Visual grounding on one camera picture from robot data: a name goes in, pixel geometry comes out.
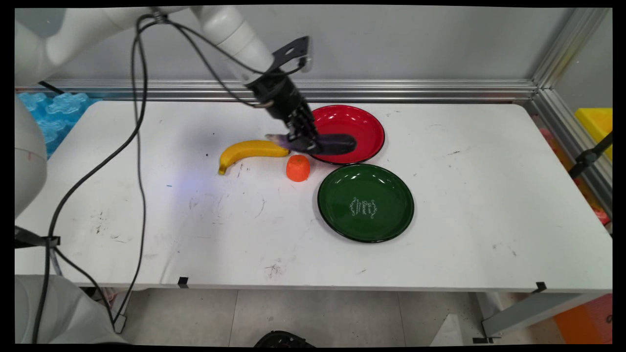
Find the black round object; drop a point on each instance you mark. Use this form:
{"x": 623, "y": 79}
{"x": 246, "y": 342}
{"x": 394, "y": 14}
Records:
{"x": 283, "y": 340}

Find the long aluminium rail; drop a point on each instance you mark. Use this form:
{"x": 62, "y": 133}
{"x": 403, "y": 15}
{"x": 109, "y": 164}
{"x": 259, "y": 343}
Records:
{"x": 415, "y": 91}

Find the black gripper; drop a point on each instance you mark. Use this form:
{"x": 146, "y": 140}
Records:
{"x": 281, "y": 95}

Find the white table leg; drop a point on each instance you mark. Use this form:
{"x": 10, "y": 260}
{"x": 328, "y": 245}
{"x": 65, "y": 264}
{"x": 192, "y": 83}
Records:
{"x": 120, "y": 318}

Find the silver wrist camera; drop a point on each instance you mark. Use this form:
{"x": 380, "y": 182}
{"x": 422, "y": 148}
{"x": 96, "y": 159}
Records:
{"x": 292, "y": 51}

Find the orange box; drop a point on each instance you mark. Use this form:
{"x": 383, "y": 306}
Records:
{"x": 584, "y": 320}

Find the yellow box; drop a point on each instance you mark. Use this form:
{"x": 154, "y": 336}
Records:
{"x": 596, "y": 127}

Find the black table edge clip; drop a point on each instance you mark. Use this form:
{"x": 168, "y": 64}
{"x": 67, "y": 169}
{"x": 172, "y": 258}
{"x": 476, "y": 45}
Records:
{"x": 183, "y": 282}
{"x": 540, "y": 287}

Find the short aluminium rail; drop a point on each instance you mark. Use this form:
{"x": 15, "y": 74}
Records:
{"x": 572, "y": 142}

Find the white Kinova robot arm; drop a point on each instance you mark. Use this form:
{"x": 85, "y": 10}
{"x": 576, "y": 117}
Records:
{"x": 230, "y": 29}

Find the purple eggplant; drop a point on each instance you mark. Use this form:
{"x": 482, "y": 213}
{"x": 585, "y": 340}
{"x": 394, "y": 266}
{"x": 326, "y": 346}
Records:
{"x": 337, "y": 144}

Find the green plate with print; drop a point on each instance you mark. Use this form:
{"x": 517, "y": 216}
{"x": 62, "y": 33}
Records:
{"x": 366, "y": 203}

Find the grey table leg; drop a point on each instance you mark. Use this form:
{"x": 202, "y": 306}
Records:
{"x": 533, "y": 310}

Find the blue patterned mat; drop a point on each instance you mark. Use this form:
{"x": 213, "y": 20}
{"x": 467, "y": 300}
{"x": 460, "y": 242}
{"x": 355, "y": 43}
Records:
{"x": 58, "y": 115}

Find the orange carrot piece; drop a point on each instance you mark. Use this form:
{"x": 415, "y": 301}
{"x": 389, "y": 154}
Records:
{"x": 298, "y": 168}

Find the aluminium corner post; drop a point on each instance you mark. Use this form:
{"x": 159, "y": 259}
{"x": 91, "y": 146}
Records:
{"x": 570, "y": 46}

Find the red plate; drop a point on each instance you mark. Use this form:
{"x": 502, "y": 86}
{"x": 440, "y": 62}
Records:
{"x": 357, "y": 127}

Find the yellow banana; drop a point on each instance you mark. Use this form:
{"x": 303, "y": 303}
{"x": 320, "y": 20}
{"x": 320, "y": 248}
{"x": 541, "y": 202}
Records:
{"x": 247, "y": 149}

